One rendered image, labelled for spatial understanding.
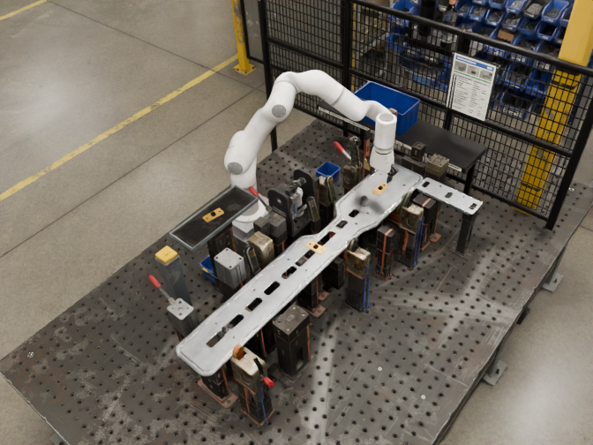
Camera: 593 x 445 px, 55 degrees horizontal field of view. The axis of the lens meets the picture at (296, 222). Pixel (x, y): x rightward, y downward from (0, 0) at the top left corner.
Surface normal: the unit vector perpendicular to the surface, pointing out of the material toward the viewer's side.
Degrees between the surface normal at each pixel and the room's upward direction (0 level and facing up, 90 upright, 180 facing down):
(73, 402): 0
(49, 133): 0
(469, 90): 90
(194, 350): 0
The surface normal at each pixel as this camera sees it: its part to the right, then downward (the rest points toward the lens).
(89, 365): -0.04, -0.71
